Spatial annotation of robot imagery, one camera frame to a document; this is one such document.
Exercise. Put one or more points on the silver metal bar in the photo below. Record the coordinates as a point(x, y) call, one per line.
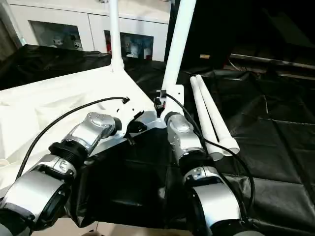
point(275, 61)

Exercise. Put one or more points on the large black box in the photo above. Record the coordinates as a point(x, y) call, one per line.
point(211, 29)

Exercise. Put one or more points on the white glass-door cabinet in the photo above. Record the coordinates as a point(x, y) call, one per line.
point(73, 14)

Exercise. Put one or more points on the white plastic table top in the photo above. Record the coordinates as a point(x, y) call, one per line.
point(61, 98)

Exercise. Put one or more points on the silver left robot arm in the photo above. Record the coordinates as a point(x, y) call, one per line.
point(88, 130)

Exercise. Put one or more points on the white bottle blue print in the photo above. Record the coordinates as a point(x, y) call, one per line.
point(134, 49)

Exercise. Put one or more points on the red package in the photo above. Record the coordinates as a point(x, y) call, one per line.
point(107, 42)

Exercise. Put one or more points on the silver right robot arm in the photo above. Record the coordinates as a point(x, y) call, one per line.
point(187, 140)

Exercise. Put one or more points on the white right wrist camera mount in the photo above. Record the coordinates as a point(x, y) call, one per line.
point(176, 96)

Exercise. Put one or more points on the white jar red label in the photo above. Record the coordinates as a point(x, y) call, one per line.
point(147, 52)

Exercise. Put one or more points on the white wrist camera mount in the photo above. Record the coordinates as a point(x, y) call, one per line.
point(128, 113)
point(176, 96)

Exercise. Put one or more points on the white pole teal bands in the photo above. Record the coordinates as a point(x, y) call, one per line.
point(21, 37)

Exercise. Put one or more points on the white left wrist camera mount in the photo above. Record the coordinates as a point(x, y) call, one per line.
point(128, 113)

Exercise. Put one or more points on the black work mat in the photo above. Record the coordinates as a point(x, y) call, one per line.
point(137, 177)

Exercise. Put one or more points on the small yellow label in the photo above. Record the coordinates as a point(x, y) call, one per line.
point(204, 56)

